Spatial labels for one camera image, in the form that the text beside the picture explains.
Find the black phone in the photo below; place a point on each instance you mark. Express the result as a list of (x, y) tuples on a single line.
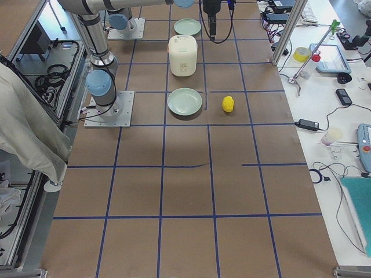
[(343, 97)]

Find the black power adapter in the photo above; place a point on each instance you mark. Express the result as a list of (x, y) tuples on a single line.
[(307, 124)]

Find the blue teach pendant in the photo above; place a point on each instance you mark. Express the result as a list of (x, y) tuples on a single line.
[(363, 137)]

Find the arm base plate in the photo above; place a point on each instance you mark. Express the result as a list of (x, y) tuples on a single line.
[(119, 115), (113, 34)]

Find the white rice cooker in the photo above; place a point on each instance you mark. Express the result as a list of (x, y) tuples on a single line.
[(183, 51)]

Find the person in grey jacket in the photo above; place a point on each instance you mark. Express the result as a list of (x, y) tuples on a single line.
[(28, 132)]

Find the green plate far side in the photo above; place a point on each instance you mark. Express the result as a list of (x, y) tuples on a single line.
[(187, 27)]

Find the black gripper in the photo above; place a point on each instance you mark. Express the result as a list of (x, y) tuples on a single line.
[(211, 6)]

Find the green plate near potato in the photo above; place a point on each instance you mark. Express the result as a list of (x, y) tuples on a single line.
[(184, 101)]

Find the teal cutting mat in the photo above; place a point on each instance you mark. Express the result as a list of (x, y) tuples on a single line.
[(359, 190)]

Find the yellow toy potato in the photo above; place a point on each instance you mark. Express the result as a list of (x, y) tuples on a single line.
[(228, 104)]

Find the yellow tape roll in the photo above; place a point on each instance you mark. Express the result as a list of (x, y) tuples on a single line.
[(301, 54)]

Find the metal clamp stand rod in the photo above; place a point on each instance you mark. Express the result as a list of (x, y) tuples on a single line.
[(332, 29)]

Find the aluminium frame post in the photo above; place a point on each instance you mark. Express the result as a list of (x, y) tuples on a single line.
[(288, 29)]

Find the paper cup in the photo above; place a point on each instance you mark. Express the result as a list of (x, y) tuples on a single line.
[(331, 136)]

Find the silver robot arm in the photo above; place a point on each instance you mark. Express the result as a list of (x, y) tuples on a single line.
[(87, 20), (122, 20)]

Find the blue tablet device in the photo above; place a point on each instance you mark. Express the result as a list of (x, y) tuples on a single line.
[(332, 60)]

